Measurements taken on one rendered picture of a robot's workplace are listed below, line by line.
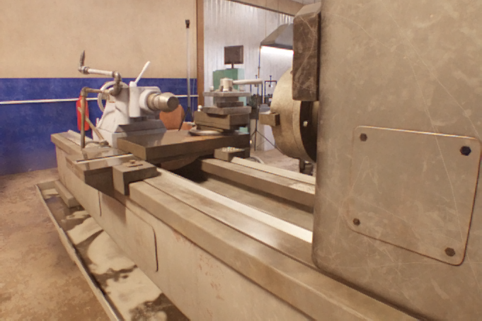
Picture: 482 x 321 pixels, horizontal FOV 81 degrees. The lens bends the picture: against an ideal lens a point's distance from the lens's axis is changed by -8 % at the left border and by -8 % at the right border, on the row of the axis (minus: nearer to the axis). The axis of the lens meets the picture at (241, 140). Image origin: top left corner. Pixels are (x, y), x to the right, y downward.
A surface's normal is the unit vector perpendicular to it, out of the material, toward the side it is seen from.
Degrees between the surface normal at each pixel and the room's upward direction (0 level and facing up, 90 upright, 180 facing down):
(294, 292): 90
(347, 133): 90
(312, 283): 0
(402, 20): 90
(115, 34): 90
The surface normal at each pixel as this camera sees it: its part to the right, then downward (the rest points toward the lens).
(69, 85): 0.67, 0.13
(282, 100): -0.72, -0.15
